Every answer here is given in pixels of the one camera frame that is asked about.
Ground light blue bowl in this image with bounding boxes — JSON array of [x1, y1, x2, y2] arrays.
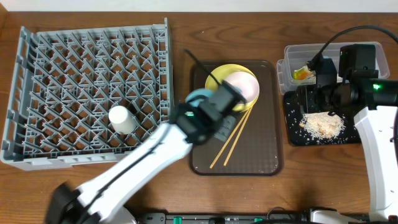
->
[[185, 88, 213, 107]]

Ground green snack wrapper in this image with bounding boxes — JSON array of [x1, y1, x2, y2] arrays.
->
[[292, 65, 315, 80]]

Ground yellow plate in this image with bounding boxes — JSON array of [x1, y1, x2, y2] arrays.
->
[[205, 63, 259, 112]]

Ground rice and food scraps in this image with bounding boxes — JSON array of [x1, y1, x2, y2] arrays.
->
[[299, 112, 343, 139]]

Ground pink bowl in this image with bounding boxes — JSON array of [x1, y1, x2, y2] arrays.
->
[[225, 71, 260, 106]]

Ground white cup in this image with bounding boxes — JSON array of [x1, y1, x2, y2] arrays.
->
[[108, 106, 136, 134]]

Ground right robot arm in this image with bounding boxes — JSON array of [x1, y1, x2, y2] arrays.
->
[[295, 43, 397, 223]]

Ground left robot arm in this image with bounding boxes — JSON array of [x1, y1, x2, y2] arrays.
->
[[45, 81, 246, 223]]

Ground grey dishwasher rack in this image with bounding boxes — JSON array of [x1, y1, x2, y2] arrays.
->
[[1, 22, 174, 170]]

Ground black tray bin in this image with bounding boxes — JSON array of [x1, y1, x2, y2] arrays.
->
[[283, 91, 361, 146]]

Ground clear plastic bin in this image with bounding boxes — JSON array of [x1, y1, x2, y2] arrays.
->
[[277, 42, 390, 95]]

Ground wooden chopstick left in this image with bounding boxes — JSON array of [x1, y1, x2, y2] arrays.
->
[[209, 112, 247, 169]]

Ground wooden chopstick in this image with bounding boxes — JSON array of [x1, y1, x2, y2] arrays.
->
[[209, 112, 247, 169], [223, 108, 252, 166]]

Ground wooden chopstick right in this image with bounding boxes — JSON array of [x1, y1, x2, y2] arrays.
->
[[223, 108, 252, 166]]

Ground brown serving tray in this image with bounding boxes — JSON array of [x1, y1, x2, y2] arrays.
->
[[190, 60, 283, 176]]

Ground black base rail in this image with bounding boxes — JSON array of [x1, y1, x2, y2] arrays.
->
[[136, 212, 371, 224]]

